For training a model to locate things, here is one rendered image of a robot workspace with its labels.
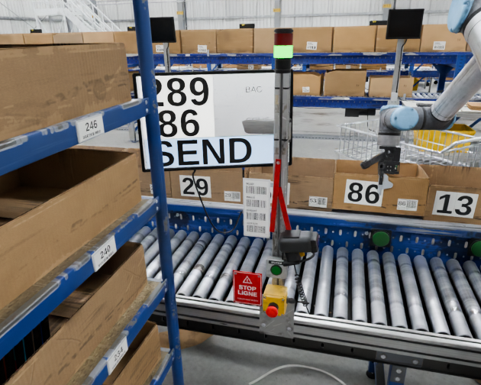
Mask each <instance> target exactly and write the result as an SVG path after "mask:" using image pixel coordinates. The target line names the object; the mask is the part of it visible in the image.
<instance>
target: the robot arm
mask: <svg viewBox="0 0 481 385"><path fill-rule="evenodd" d="M447 27H448V30H449V32H451V33H455V34H457V33H462V34H463V36H464V38H465V40H466V42H467V43H468V44H469V45H470V49H471V50H472V52H473V57H472V58H471V59H470V61H469V62H468V63H467V64H466V66H465V67H464V68H463V69H462V70H461V71H460V73H459V74H458V75H457V76H456V78H455V79H454V80H453V81H452V83H451V84H450V85H449V86H448V87H447V88H446V89H445V90H444V92H443V93H442V94H441V96H440V97H439V98H438V99H437V101H436V102H434V103H433V105H432V106H431V107H409V106H401V105H384V106H382V107H381V109H380V112H379V131H378V138H377V145H380V146H379V149H384V151H383V152H381V153H380V154H377V155H376V156H374V157H371V158H370V159H368V160H364V161H363V162H361V164H360V166H361V167H362V169H367V168H369V167H370V166H371V165H373V164H375V163H377V162H378V175H379V182H378V190H377V192H378V193H379V195H380V196H381V192H382V189H388V188H392V186H393V184H392V183H391V182H389V181H388V176H387V175H386V174H385V173H388V174H393V175H394V174H399V171H398V170H397V169H398V165H399V167H400V162H399V161H400V153H401V148H400V147H397V146H399V143H400V135H401V131H418V130H439V131H443V130H448V129H450V128H452V127H453V125H454V123H455V121H456V116H457V115H456V113H458V111H459V110H461V109H462V107H464V106H465V104H467V103H468V101H469V100H471V98H472V97H473V96H474V95H475V94H476V93H477V92H478V91H479V90H480V89H481V0H452V2H451V5H450V9H449V13H448V17H447ZM389 151H390V153H389Z"/></svg>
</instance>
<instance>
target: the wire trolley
mask: <svg viewBox="0 0 481 385"><path fill-rule="evenodd" d="M378 120H379V118H378V119H372V120H366V121H356V122H351V123H346V124H340V125H336V126H337V127H340V128H341V133H342V128H345V133H344V137H341V136H340V137H339V138H340V139H339V138H336V139H338V140H340V147H339V150H335V151H334V152H335V153H338V157H337V158H338V159H341V155H344V156H346V157H350V158H352V159H355V160H361V158H364V157H362V156H363V155H366V156H365V158H366V160H368V159H367V156H368V157H370V158H371V157H372V156H376V155H377V153H381V152H383V151H384V150H383V149H379V150H381V151H378V146H380V145H377V143H376V138H377V137H378V135H376V134H373V133H376V132H378V131H376V132H373V126H372V132H371V133H372V134H371V133H368V130H369V122H370V121H372V122H373V121H377V122H378ZM365 122H368V130H367V133H366V132H364V126H363V131H360V128H359V130H356V124H358V123H364V125H365ZM353 124H355V129H352V128H351V125H353ZM343 125H346V127H344V126H343ZM347 125H350V128H347ZM347 129H348V130H350V131H349V136H348V137H349V140H348V142H347V141H346V138H348V137H346V132H347ZM376 129H377V123H376ZM351 131H353V136H350V132H351ZM355 131H356V132H358V140H357V147H354V145H356V144H354V138H355V136H357V135H355ZM435 131H438V130H434V136H435ZM413 132H414V131H413ZM413 132H412V137H409V138H414V137H413ZM418 132H419V130H418ZM424 132H425V130H424V131H423V136H422V140H421V139H418V136H417V138H415V139H417V141H418V140H421V146H420V147H419V146H417V141H416V146H415V145H412V142H411V144H407V139H408V133H407V136H406V137H407V138H406V143H404V142H402V141H400V146H397V147H400V148H401V149H402V150H405V151H403V152H401V153H404V154H400V155H405V156H404V159H402V157H400V159H401V160H404V162H402V163H405V162H410V163H417V164H419V163H418V160H419V159H423V160H422V161H423V163H422V164H425V163H424V161H425V160H429V161H430V162H428V163H430V164H429V165H431V162H435V161H438V160H442V162H441V163H439V164H441V165H445V166H448V164H451V166H453V164H456V165H454V166H458V165H459V166H461V167H471V163H472V162H473V165H474V167H475V166H476V161H477V155H481V154H478V151H479V146H480V145H481V143H479V140H481V136H480V137H475V136H471V135H467V134H461V133H457V132H453V131H446V130H443V132H446V137H445V142H444V145H442V144H439V143H440V139H441V132H442V131H440V137H439V142H438V147H437V151H435V150H432V149H433V144H436V143H434V139H433V142H430V141H427V147H428V142H430V143H433V144H432V148H431V150H430V149H427V147H426V148H423V147H422V141H424V140H423V137H424ZM360 133H362V134H360ZM429 133H430V130H429V132H428V138H429ZM447 133H450V134H452V138H451V143H452V139H453V135H454V134H457V135H458V140H457V141H455V142H454V143H452V144H451V143H450V145H449V146H445V143H446V138H447ZM365 134H367V138H366V144H367V145H363V140H362V146H360V145H358V144H359V136H360V135H363V136H364V135H365ZM369 135H370V136H371V140H372V136H373V137H375V144H374V143H373V142H372V143H371V141H370V144H368V139H369ZM401 135H402V136H405V135H403V131H402V134H401ZM459 136H464V137H465V138H464V140H462V141H459ZM350 137H353V143H350ZM466 137H468V138H469V139H466ZM341 138H344V149H342V150H341V141H342V140H341ZM473 141H478V142H477V144H473V145H471V143H472V142H473ZM345 142H347V143H348V148H347V149H345ZM469 142H470V145H469V146H465V147H464V144H465V143H469ZM350 144H352V145H353V147H351V148H350ZM402 144H404V145H405V148H404V147H402ZM458 144H463V146H462V147H459V148H457V147H456V148H454V147H455V146H457V145H458ZM373 145H377V148H376V150H373V149H375V148H373V147H376V146H373ZM439 145H442V146H444V147H446V148H444V149H443V150H442V151H441V152H438V148H439ZM358 146H359V147H358ZM368 146H372V147H371V148H372V149H369V147H368ZM407 146H409V147H410V150H409V149H407ZM475 146H476V151H477V153H474V148H475ZM361 147H362V148H361ZM363 147H364V148H366V152H363V153H362V151H363V149H364V148H363ZM411 147H412V149H413V147H414V148H415V150H412V149H411ZM471 147H473V152H470V148H471ZM358 148H360V149H362V150H360V149H358ZM416 148H418V151H416ZM452 148H454V149H452ZM466 148H469V150H468V151H467V150H465V149H466ZM477 148H478V150H477ZM353 149H356V150H353ZM367 149H368V150H371V151H368V150H367ZM419 149H421V150H424V151H425V153H424V154H423V153H421V150H420V152H419ZM345 150H347V151H345ZM357 150H360V151H361V152H360V151H357ZM457 150H458V151H459V153H458V157H457V162H454V161H455V156H456V152H457ZM341 151H343V152H341ZM348 151H352V153H348ZM353 151H356V152H358V153H360V154H361V155H360V156H361V158H357V157H359V156H357V155H358V153H356V152H353ZM372 151H376V155H372V154H374V153H372ZM406 151H411V153H406ZM427 151H429V152H431V155H428V154H426V152H427ZM452 151H453V152H454V154H455V156H454V155H453V159H452V161H450V160H449V156H450V152H452ZM460 151H462V154H461V158H460V163H458V159H459V155H460ZM465 151H466V152H468V154H467V159H466V163H465V164H466V165H464V163H463V157H462V155H463V156H464V152H465ZM344 152H347V154H344ZM367 152H371V156H370V155H367ZM448 152H449V154H448V158H447V160H445V159H444V154H445V153H448ZM353 153H356V154H353ZM364 153H366V154H364ZM412 153H416V154H417V156H415V154H412ZM432 153H435V154H437V155H438V154H442V158H439V157H437V156H436V157H435V156H432ZM470 153H472V157H471V161H469V162H470V165H469V166H467V163H469V162H468V158H469V154H470ZM348 154H352V155H348ZM362 154H363V155H362ZM406 154H408V156H411V157H410V158H407V159H410V160H407V159H405V157H408V156H406ZM419 154H421V156H424V157H423V158H422V157H420V156H418V155H419ZM473 154H475V157H474V160H472V159H473ZM353 155H356V156H355V157H353ZM412 156H414V157H417V159H416V162H412V160H411V159H412V158H414V157H412ZM425 156H426V157H430V158H432V159H438V160H435V161H432V159H425V158H426V157H425ZM418 157H419V159H418ZM475 158H476V159H475ZM461 159H462V161H461ZM478 160H479V166H478V167H481V156H480V159H478ZM419 162H421V161H419ZM444 162H447V164H443V163H444ZM474 162H475V164H474ZM435 164H437V162H435ZM432 165H434V164H432Z"/></svg>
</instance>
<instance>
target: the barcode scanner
mask: <svg viewBox="0 0 481 385"><path fill-rule="evenodd" d="M278 245H279V250H280V251H281V252H283V253H284V254H285V257H286V260H284V261H283V264H282V265H283V266H284V267H287V266H292V265H296V264H300V260H301V258H302V257H303V256H305V253H309V252H312V253H316V252H318V247H319V236H318V233H317V232H316V231H313V232H311V231H301V230H285V231H283V232H282V233H281V234H280V236H279V240H278Z"/></svg>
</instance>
